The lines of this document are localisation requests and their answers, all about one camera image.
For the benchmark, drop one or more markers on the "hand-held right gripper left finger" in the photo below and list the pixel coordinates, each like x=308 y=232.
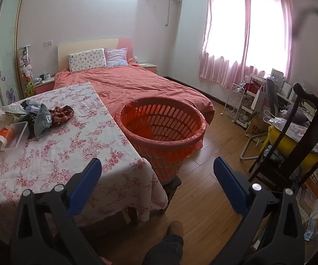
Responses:
x=85 y=183

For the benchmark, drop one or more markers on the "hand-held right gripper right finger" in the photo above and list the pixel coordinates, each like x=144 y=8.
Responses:
x=230 y=183

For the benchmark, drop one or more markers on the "orange plastic laundry basket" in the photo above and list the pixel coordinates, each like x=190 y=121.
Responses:
x=164 y=157

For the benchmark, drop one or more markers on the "brown woven cloth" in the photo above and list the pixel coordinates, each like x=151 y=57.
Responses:
x=62 y=114

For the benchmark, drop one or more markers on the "pink floral tablecloth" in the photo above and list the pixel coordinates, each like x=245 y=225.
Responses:
x=65 y=149

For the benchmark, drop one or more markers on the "orange packet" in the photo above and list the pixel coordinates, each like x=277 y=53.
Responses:
x=5 y=132

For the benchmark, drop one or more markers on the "dark wooden stool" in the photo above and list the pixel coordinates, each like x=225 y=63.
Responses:
x=174 y=185

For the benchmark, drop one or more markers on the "brown paper bag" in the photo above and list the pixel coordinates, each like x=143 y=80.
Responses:
x=255 y=128

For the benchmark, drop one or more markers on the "dark patterned pouch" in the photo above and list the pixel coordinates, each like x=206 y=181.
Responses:
x=31 y=124

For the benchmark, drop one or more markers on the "yellow cushion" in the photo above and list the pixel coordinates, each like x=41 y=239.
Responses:
x=277 y=140

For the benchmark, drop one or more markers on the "clear plastic bag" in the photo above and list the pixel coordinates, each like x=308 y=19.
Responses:
x=14 y=109

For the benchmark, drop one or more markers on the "white rolling cart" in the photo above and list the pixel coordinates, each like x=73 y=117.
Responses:
x=247 y=116

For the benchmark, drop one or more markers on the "brown shoe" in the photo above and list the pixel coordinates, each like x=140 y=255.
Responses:
x=175 y=228

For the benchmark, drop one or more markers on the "grey plastic bag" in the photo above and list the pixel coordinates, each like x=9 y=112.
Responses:
x=41 y=121

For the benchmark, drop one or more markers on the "grey blue packet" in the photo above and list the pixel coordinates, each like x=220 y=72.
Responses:
x=32 y=105

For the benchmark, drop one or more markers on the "white gift bag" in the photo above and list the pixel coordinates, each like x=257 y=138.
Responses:
x=279 y=121

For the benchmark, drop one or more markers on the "white flat paper bag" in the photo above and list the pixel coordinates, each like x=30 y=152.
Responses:
x=258 y=100

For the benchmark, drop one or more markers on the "magazine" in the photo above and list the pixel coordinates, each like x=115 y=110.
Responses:
x=305 y=135

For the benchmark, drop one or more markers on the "yellow plush toy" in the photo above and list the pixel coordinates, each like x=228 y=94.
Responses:
x=29 y=88

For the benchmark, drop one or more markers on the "grey plush toy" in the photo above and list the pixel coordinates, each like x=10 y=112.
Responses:
x=294 y=116

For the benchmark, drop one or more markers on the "person's leg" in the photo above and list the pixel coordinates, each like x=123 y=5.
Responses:
x=164 y=251

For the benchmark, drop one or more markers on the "grey office chair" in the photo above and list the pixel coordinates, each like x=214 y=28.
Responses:
x=272 y=96

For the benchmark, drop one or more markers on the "pink nightstand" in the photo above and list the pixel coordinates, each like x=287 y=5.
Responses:
x=149 y=67
x=44 y=87

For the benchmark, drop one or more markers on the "dark mug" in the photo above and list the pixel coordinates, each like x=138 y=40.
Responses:
x=42 y=77

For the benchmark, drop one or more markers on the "bed with pink duvet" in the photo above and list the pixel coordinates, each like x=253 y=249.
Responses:
x=136 y=85

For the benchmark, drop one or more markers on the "plush toy holder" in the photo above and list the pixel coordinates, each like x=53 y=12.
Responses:
x=26 y=66

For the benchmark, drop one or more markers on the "dark wooden chair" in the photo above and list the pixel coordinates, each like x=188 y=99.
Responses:
x=313 y=102

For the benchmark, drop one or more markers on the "floral pillow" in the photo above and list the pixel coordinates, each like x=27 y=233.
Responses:
x=87 y=60

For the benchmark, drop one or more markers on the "flower print sliding wardrobe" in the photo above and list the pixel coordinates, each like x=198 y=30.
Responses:
x=7 y=47

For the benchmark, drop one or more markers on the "pink striped pillow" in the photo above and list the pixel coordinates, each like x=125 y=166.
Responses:
x=116 y=56

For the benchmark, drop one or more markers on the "wooden bed headboard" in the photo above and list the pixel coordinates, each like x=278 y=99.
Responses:
x=87 y=44

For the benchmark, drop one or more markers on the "pink curtain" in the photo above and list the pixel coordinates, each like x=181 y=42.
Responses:
x=285 y=33
x=208 y=24

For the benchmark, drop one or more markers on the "white wall switch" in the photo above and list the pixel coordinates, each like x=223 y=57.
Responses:
x=48 y=43

